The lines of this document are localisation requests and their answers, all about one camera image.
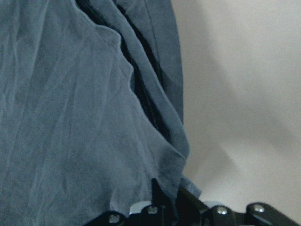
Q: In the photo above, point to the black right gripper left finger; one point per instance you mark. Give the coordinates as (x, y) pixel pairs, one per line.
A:
(156, 212)

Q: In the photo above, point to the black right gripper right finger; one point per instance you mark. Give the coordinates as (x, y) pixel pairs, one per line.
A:
(193, 212)

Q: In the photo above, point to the black printed t-shirt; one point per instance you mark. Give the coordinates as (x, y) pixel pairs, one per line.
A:
(91, 108)

